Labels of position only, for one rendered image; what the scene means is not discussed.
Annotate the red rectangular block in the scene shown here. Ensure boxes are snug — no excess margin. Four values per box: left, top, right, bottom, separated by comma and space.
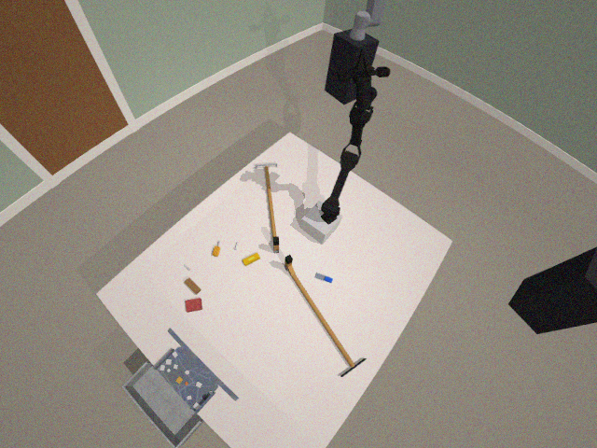
186, 299, 202, 312

